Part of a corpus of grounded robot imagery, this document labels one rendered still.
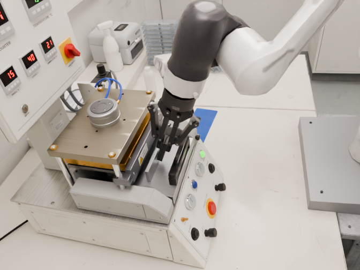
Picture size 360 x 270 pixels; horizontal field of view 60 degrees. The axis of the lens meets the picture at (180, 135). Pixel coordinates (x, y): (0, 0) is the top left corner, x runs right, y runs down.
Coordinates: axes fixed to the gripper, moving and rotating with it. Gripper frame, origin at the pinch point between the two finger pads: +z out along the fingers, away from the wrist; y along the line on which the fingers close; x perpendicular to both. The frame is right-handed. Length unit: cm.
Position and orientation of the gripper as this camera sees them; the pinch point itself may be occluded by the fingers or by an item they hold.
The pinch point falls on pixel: (163, 148)
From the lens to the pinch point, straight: 81.1
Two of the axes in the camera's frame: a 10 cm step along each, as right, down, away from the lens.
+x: 2.6, -6.5, 7.1
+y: 9.4, 3.5, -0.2
